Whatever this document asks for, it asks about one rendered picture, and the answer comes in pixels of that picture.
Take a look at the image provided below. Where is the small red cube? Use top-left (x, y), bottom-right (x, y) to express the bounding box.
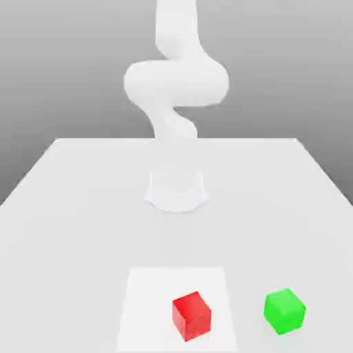
top-left (172, 290), bottom-right (212, 343)

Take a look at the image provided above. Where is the small green cube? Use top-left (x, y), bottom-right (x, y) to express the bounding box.
top-left (263, 287), bottom-right (307, 336)

